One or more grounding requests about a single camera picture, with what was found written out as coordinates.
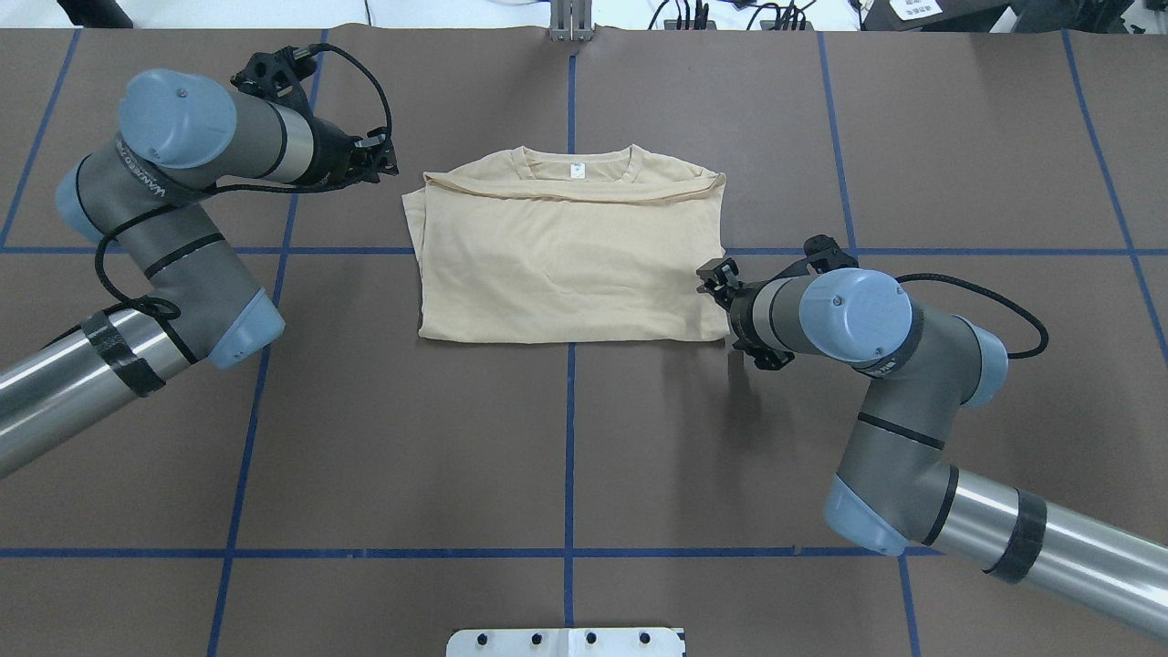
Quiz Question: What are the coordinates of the white camera pole base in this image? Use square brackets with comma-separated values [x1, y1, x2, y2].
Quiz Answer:
[445, 625, 687, 656]

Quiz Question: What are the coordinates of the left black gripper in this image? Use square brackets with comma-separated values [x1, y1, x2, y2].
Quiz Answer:
[317, 123, 399, 184]

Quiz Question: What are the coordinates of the aluminium frame post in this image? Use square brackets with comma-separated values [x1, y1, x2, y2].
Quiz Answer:
[549, 0, 595, 43]

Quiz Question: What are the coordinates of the beige long sleeve shirt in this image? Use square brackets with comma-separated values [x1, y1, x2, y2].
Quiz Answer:
[403, 145, 726, 344]

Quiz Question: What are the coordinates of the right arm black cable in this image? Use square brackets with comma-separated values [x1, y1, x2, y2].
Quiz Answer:
[894, 272, 1050, 360]

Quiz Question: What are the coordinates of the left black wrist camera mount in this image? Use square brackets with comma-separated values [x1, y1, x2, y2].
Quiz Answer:
[230, 46, 318, 111]

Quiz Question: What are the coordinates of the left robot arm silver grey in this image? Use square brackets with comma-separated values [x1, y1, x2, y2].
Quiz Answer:
[4, 48, 397, 475]

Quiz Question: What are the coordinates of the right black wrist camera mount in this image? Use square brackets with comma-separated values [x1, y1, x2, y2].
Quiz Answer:
[780, 235, 860, 277]

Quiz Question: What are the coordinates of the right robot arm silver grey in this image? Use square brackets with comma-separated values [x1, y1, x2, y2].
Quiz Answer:
[697, 253, 1167, 639]

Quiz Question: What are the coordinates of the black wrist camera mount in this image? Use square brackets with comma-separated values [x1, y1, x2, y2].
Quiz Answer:
[780, 235, 860, 277]
[230, 46, 318, 111]

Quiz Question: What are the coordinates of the black label printer device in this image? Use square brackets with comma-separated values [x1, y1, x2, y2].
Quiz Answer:
[860, 1, 1134, 34]

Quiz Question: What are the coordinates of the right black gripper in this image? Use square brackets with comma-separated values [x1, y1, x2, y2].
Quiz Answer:
[696, 257, 794, 371]

